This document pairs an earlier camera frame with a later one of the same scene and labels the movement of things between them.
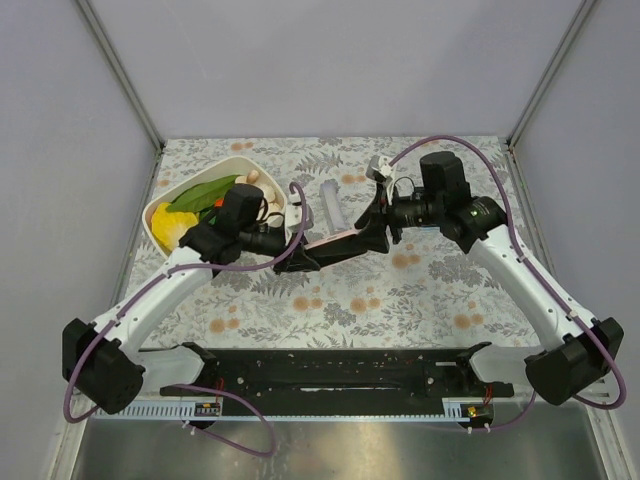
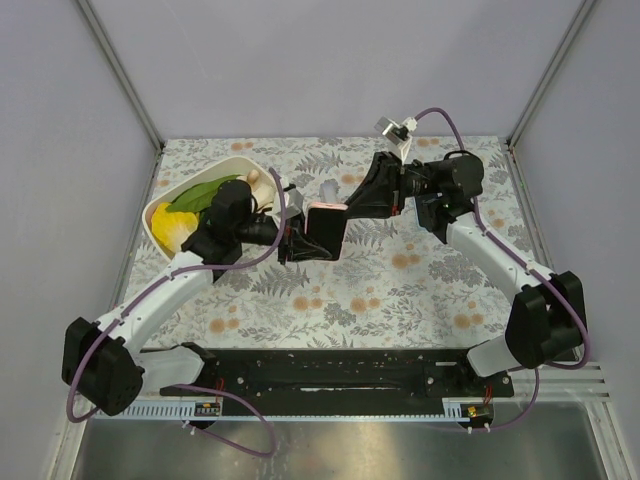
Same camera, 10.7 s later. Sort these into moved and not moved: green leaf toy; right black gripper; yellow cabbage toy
Moved: right black gripper
Not moved: green leaf toy; yellow cabbage toy
